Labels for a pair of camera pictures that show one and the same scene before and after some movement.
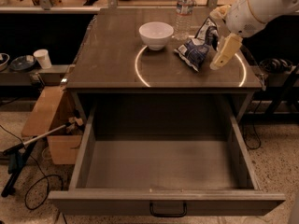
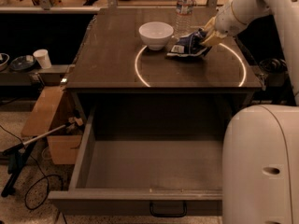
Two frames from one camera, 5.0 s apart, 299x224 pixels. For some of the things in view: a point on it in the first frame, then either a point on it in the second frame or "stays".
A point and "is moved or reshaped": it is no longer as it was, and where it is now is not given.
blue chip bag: x=196 y=50 is moved or reshaped
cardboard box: x=53 y=107 stays
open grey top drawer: x=163 y=156 stays
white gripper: x=242 y=15 to x=226 y=21
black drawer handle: x=169 y=215 stays
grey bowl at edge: x=4 y=62 stays
